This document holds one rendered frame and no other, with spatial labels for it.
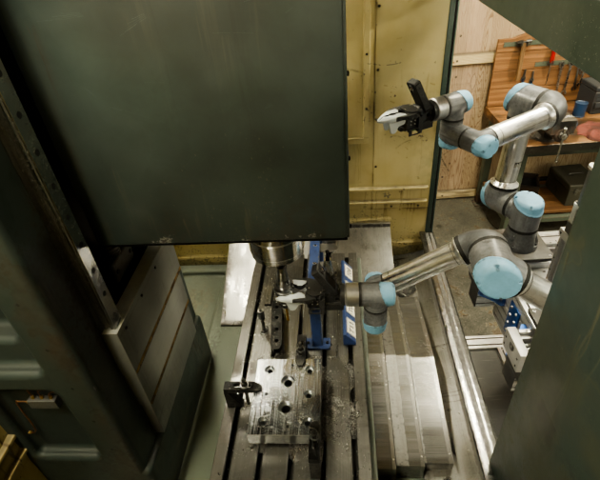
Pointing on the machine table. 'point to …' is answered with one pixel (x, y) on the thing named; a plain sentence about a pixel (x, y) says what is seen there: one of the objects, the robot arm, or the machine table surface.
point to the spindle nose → (276, 252)
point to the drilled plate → (274, 383)
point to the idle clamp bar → (277, 328)
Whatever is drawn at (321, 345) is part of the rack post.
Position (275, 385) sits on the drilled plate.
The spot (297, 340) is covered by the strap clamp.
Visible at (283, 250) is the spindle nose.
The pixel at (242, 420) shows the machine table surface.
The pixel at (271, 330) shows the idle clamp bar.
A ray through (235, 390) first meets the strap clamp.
